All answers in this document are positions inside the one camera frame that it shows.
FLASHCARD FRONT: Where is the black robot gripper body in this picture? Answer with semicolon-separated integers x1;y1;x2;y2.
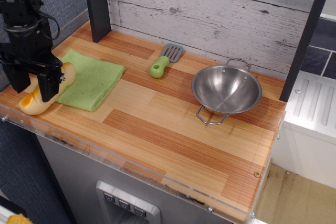
1;23;62;75

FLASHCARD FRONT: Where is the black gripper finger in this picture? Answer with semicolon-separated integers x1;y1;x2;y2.
3;63;31;93
37;72;66;102

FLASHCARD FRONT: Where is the plastic toy bread loaf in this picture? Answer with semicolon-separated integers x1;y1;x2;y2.
18;62;76;115

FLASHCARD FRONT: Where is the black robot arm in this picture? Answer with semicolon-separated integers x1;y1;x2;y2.
1;0;65;102

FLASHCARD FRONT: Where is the green folded cloth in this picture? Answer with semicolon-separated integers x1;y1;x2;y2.
56;49;125;112

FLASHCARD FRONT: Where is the clear acrylic table edge guard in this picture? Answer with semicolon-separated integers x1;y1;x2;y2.
0;103;257;222

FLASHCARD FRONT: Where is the grey toy kitchen cabinet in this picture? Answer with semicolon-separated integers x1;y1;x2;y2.
35;132;249;224

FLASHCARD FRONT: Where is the green grey toy spatula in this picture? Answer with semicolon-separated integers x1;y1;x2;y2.
149;44;184;79

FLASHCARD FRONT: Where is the silver button control panel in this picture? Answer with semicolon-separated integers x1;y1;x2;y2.
96;180;161;223

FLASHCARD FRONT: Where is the yellow object at corner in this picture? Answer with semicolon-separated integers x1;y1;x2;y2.
6;214;33;224

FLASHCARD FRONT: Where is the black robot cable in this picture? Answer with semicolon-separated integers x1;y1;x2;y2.
36;11;61;40

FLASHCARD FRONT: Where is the dark left vertical post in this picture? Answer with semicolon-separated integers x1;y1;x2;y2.
87;0;111;42

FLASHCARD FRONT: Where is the dark vertical post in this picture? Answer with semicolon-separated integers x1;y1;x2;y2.
279;0;326;102
87;0;111;42

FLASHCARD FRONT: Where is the stainless steel two-handled bowl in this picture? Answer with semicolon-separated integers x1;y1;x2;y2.
191;58;263;125

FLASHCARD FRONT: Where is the dark right vertical post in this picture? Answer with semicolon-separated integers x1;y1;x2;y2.
279;0;326;102

